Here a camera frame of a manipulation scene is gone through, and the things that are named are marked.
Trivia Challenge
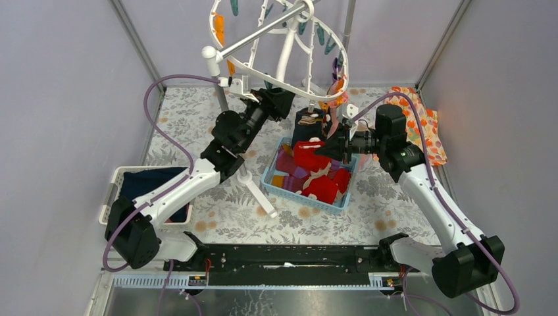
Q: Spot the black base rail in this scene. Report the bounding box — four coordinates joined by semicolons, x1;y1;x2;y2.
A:
163;244;407;286

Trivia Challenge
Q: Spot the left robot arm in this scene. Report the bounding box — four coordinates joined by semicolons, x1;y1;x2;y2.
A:
105;88;295;271

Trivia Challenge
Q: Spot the white plastic basket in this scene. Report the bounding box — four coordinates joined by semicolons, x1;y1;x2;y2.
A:
98;166;170;226

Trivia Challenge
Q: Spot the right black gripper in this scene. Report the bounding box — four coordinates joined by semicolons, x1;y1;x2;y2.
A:
314;122;386;165

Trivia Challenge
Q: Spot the metal drying rack stand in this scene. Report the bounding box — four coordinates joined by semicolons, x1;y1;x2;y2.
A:
201;0;357;219

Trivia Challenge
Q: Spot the pink sock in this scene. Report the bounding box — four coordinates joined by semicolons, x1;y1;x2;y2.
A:
326;79;349;138

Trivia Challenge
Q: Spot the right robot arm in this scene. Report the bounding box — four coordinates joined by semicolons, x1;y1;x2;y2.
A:
315;104;505;298

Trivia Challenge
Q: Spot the red santa sock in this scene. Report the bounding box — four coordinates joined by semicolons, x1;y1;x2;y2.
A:
332;168;352;194

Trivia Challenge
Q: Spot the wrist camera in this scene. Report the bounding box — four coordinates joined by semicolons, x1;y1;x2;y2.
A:
216;76;259;102
336;103;359;128

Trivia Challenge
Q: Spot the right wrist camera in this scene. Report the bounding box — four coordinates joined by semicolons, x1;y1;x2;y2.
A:
336;103;359;128

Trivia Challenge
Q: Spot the navy folded cloth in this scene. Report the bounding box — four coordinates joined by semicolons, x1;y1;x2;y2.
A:
119;167;186;201

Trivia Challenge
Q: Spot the purple patterned sock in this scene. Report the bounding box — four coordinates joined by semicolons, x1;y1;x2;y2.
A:
332;52;344;83

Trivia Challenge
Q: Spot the floral table mat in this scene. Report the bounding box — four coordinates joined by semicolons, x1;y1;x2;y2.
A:
122;85;454;246

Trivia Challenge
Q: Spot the purple patchwork sock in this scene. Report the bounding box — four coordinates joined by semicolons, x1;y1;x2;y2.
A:
271;144;310;192

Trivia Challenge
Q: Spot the orange floral cloth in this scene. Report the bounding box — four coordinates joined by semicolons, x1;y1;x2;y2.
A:
385;86;447;166

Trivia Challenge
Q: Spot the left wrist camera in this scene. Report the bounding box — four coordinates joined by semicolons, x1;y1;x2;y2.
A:
216;76;259;102

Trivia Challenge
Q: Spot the red beige sock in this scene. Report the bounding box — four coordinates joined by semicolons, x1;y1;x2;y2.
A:
301;171;343;205

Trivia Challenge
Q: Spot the white clip hanger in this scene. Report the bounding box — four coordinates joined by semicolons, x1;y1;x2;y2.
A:
208;0;350;102

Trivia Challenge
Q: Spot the navy christmas sock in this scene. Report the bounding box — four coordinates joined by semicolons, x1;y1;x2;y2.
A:
291;107;332;147

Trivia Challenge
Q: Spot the blue plastic basket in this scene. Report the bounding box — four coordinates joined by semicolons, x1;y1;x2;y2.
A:
261;137;361;215

